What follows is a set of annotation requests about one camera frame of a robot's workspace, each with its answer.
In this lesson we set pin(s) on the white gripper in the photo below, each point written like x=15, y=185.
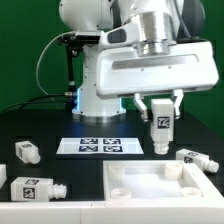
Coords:
x=188, y=67

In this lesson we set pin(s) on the white square table top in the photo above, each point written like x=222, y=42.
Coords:
x=138, y=180

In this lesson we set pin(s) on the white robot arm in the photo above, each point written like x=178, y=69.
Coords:
x=136, y=48

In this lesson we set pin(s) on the white marker tag sheet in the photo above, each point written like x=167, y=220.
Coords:
x=77, y=146

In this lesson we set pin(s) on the white L-shaped obstacle fence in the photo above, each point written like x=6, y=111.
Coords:
x=155, y=212

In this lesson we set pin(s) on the white block left edge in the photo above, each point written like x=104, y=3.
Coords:
x=3, y=175

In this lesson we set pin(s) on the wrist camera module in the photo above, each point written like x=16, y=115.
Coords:
x=120, y=37

